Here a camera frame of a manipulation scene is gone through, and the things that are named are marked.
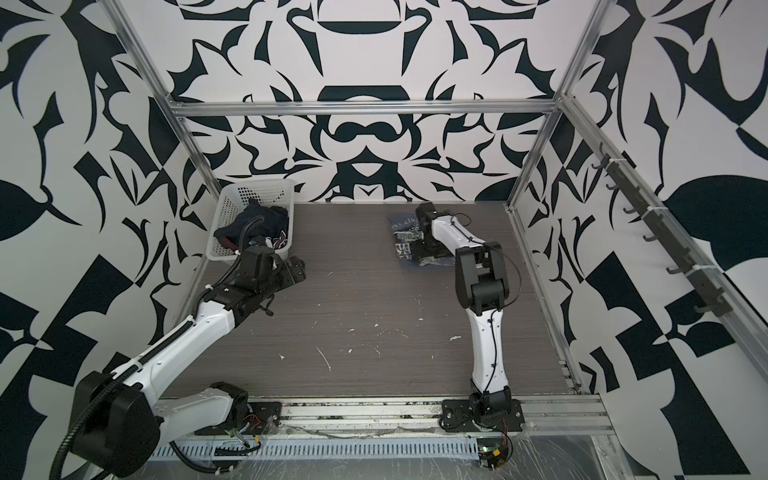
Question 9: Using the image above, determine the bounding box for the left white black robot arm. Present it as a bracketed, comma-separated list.
[49, 246, 306, 479]

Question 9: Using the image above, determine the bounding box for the maroon tank top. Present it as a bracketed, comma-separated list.
[217, 236, 247, 252]

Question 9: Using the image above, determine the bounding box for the green circuit board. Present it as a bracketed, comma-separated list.
[477, 437, 514, 470]

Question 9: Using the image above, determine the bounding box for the aluminium frame back crossbar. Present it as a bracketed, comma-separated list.
[170, 99, 556, 118]

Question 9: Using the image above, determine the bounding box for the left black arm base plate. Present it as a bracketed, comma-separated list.
[240, 401, 283, 436]

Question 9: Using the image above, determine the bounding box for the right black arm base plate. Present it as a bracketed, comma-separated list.
[438, 399, 526, 433]

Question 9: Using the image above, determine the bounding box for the white slotted cable duct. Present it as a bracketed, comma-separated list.
[179, 437, 480, 462]

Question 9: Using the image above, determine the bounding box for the white plastic laundry basket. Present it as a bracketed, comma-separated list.
[205, 178, 296, 267]

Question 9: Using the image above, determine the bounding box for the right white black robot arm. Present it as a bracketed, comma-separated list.
[411, 202, 511, 424]

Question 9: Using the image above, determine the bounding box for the aluminium front rail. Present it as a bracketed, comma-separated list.
[104, 395, 613, 439]

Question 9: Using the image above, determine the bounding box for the grey wall hook rack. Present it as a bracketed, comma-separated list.
[593, 144, 733, 317]

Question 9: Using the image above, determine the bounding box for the black corrugated cable hose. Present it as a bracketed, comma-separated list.
[49, 214, 268, 480]

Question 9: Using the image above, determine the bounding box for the blue-grey tank top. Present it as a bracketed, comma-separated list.
[387, 213, 455, 269]

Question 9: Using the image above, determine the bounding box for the dark navy tank top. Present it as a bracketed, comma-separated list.
[214, 199, 290, 251]

